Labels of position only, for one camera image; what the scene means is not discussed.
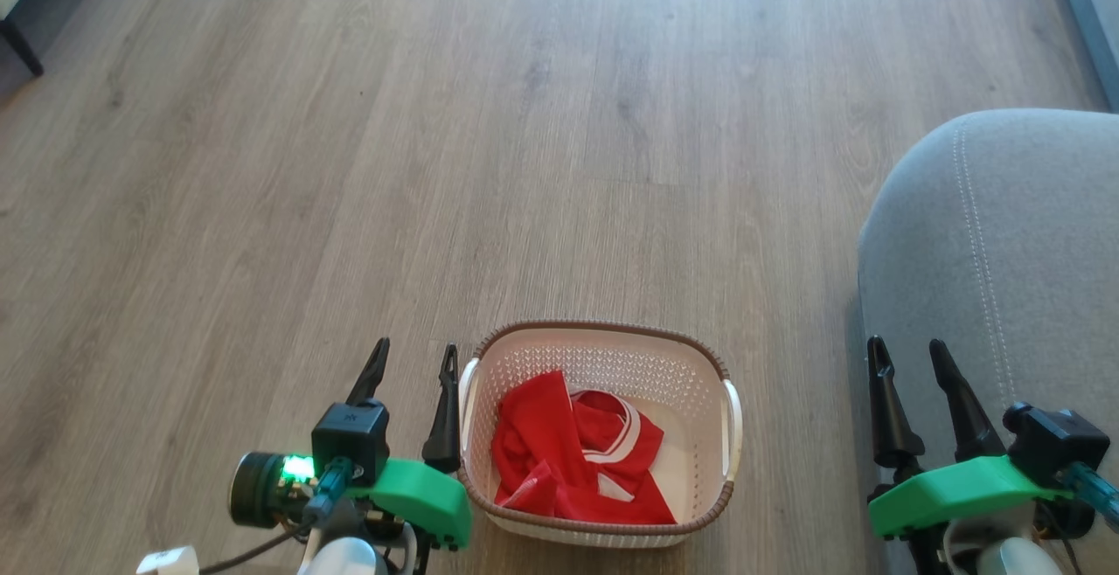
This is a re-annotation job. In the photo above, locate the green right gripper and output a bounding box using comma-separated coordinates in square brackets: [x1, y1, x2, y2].
[867, 336, 1078, 541]

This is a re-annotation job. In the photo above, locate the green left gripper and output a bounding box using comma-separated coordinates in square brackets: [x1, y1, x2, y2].
[229, 337, 474, 552]

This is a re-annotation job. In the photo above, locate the red and white garment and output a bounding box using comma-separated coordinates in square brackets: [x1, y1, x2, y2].
[490, 371, 679, 527]

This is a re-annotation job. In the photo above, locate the grey sofa armrest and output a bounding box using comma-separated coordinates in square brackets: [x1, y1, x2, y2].
[856, 108, 1119, 575]

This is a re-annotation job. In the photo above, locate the white laundry basket brown rim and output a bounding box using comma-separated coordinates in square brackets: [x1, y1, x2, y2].
[456, 320, 744, 551]

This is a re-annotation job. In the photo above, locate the thin black cable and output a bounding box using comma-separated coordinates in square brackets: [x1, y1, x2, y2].
[198, 524, 309, 575]

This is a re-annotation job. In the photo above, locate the white cable tag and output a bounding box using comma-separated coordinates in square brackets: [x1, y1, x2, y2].
[135, 544, 201, 575]

